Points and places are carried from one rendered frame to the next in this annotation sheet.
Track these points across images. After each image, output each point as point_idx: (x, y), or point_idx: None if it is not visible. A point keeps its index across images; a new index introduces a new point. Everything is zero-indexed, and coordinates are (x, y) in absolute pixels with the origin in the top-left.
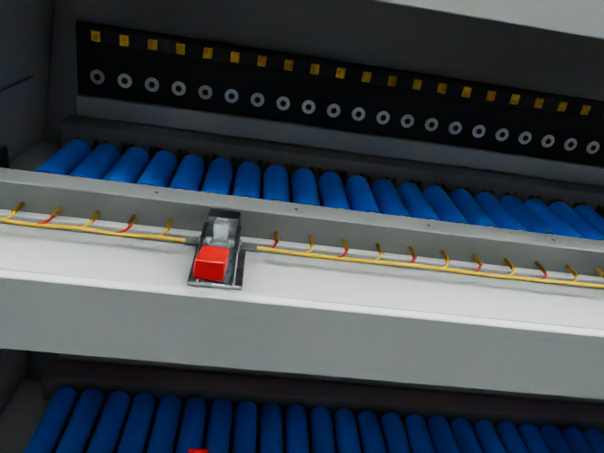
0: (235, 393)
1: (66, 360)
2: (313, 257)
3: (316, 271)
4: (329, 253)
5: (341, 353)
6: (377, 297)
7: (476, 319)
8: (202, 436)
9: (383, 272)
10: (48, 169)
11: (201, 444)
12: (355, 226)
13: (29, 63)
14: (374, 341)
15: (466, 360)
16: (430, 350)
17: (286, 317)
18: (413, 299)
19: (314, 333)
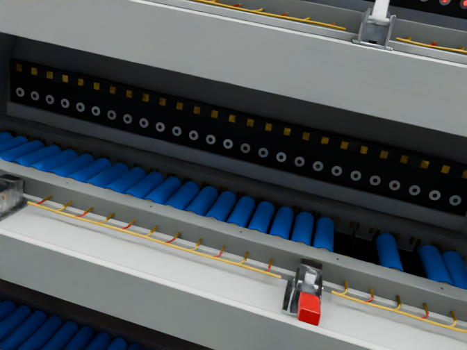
0: (65, 314)
1: None
2: None
3: (60, 223)
4: (79, 214)
5: (50, 278)
6: (80, 245)
7: (135, 271)
8: (28, 336)
9: (108, 232)
10: None
11: (24, 341)
12: (97, 198)
13: None
14: (68, 273)
15: (130, 301)
16: (105, 287)
17: (14, 246)
18: (105, 251)
19: (32, 260)
